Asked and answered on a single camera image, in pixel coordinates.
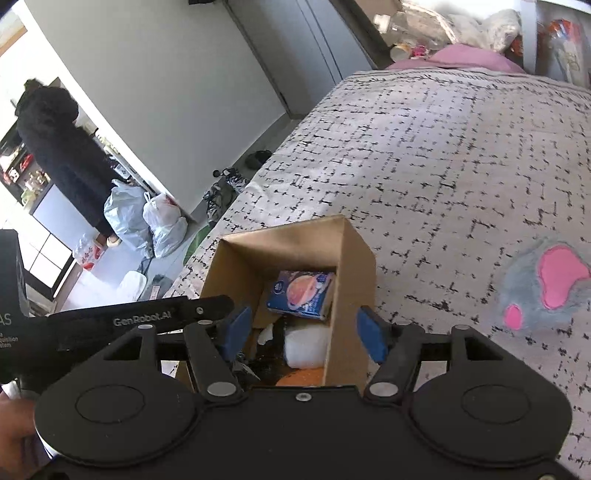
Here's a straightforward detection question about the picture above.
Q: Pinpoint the white plastic bag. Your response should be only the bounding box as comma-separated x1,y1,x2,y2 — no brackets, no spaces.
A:
142,191,189,258

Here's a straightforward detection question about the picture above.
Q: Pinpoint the brown cardboard box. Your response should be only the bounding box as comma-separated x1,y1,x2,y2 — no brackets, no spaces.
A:
175,215,377,388

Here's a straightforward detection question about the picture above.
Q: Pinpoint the pack of water bottles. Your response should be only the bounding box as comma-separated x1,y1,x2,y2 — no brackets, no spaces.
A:
71,233,109,271

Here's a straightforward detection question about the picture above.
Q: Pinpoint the pair of grey sneakers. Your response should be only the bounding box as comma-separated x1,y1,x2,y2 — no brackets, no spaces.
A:
203,168,252,222

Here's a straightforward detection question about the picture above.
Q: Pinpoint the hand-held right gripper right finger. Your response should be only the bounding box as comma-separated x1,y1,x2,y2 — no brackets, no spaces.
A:
356,305,504,400

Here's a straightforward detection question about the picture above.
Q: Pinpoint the grey plastic bag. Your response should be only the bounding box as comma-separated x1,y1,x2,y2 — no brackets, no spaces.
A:
104,179,155,259

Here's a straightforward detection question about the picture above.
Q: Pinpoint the black white patterned blanket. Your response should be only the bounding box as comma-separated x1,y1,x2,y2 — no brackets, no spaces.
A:
161,71,591,480

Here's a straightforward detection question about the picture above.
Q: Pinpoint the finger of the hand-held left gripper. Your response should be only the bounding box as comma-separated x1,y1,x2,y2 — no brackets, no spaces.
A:
46,295,235,352

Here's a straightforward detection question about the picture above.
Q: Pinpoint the white small cup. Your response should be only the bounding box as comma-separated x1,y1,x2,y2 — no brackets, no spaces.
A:
284,323,334,370

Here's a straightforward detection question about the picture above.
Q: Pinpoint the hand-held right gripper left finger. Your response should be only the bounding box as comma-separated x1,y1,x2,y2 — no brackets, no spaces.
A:
99,305,252,402

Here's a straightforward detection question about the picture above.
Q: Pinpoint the person's left hand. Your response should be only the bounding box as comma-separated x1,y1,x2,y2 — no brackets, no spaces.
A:
0,400,40,462

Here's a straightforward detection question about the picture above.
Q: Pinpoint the grey pink plush toy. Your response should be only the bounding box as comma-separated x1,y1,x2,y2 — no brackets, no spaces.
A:
494,237,591,330

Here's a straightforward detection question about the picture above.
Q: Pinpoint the blue tissue packet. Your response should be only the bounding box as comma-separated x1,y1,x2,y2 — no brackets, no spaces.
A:
267,270,335,320

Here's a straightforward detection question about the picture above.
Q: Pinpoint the orange green burger plush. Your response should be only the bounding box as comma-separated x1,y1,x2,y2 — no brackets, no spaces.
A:
276,367,324,387

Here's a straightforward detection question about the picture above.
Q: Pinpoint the printed plastic shopping bag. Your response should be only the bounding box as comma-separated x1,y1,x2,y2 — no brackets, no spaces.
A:
538,4,591,88

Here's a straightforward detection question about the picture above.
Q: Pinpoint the grey door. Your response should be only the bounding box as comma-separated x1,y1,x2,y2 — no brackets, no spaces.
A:
222,0,384,118

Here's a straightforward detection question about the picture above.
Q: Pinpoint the clear plastic bottle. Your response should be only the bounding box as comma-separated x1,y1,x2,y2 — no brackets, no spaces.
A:
374,14,402,35

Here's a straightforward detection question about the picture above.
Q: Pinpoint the green cartoon floor mat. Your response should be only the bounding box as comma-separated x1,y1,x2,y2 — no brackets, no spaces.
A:
182,224,213,266

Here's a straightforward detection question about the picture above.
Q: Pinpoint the black cloth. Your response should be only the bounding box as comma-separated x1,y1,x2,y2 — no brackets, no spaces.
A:
235,353,265,385

